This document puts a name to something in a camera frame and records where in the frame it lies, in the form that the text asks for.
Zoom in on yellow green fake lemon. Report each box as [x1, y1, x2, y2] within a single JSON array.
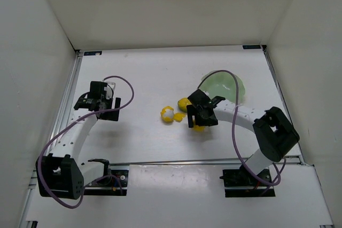
[[177, 98, 191, 113]]

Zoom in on yellow fake pear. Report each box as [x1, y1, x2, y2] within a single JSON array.
[[193, 125, 205, 132]]

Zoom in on peeled yellow white fake fruit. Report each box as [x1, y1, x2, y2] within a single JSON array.
[[160, 106, 186, 124]]

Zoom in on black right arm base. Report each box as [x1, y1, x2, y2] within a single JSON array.
[[220, 169, 276, 198]]

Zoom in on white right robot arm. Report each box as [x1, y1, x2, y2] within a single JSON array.
[[186, 89, 300, 177]]

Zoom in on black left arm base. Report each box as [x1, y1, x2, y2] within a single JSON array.
[[84, 165, 129, 196]]

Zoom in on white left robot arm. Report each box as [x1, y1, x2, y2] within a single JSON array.
[[36, 81, 121, 200]]

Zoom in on green glass fruit bowl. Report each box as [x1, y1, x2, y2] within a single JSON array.
[[198, 70, 236, 103]]

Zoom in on blue left corner label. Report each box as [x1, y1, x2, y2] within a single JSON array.
[[83, 51, 102, 56]]

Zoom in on blue corner label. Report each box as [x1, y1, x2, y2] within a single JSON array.
[[242, 45, 261, 50], [83, 51, 102, 56]]

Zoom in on blue right corner label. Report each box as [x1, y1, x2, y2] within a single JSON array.
[[242, 45, 261, 50]]

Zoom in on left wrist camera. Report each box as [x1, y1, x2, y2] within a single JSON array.
[[103, 81, 116, 100]]

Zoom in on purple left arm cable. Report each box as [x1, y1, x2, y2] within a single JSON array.
[[37, 75, 135, 209]]

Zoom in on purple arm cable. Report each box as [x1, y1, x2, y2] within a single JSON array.
[[197, 69, 286, 186], [37, 75, 135, 209]]

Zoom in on aluminium left table rail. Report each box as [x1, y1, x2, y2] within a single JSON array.
[[18, 50, 83, 227]]

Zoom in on aluminium table rail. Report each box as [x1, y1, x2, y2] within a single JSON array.
[[110, 155, 305, 166], [261, 44, 335, 227], [18, 50, 83, 227]]

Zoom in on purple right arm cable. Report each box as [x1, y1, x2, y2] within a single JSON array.
[[197, 69, 286, 186]]

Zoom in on aluminium right table rail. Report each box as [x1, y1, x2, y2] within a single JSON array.
[[261, 44, 335, 227]]

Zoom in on aluminium front table rail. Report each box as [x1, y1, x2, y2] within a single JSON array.
[[110, 155, 305, 166]]

